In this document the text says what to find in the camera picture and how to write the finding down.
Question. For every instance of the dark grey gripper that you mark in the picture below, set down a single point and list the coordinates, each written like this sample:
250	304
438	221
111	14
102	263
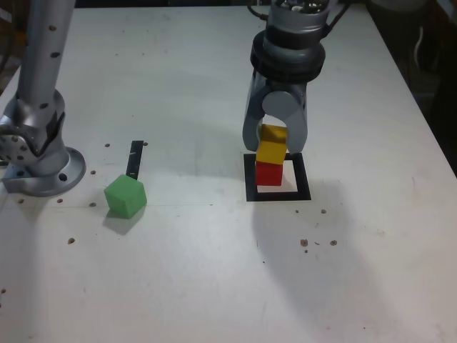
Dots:
285	85

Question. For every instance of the yellow cube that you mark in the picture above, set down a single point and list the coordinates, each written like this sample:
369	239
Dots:
271	151

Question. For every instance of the red cube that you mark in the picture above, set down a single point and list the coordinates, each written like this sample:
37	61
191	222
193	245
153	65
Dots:
268	175

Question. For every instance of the green cube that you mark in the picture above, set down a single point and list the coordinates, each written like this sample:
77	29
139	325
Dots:
125	196

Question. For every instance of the black tape square outline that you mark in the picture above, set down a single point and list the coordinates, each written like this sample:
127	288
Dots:
303	178

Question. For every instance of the black tape strip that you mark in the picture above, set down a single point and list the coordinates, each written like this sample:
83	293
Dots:
135	160

